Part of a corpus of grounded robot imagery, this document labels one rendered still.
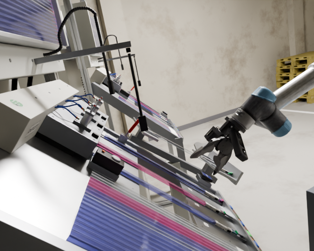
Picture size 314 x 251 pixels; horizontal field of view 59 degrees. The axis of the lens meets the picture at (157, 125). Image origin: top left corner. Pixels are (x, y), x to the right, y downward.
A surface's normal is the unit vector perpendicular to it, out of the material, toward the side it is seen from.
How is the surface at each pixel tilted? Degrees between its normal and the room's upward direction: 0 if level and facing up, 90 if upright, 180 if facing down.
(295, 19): 90
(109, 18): 90
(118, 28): 90
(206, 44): 90
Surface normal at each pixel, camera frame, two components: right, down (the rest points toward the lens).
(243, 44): 0.47, 0.13
